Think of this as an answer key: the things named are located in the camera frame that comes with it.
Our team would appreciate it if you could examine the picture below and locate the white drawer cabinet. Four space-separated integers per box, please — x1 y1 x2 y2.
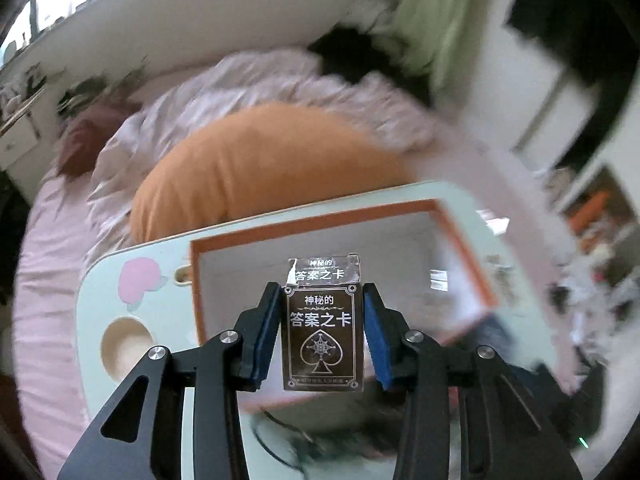
0 114 39 171

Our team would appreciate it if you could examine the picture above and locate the black playing card box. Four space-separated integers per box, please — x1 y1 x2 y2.
281 254 364 392

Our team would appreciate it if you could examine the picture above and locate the black hanging garment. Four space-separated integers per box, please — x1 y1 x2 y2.
506 0 639 84

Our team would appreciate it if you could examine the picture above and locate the dark red pillow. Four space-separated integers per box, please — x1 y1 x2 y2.
58 100 142 178

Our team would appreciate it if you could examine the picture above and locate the light green curtain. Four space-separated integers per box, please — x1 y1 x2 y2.
394 0 472 92

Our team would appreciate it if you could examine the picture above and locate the mint green lap desk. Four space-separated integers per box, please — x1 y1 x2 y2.
76 182 566 479

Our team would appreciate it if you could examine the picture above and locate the black clothes pile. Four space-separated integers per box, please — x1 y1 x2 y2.
307 25 433 107

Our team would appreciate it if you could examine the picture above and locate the orange round cushion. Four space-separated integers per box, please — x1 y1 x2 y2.
130 103 413 244

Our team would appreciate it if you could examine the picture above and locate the orange gradient cardboard box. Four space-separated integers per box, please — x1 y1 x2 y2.
188 198 501 411

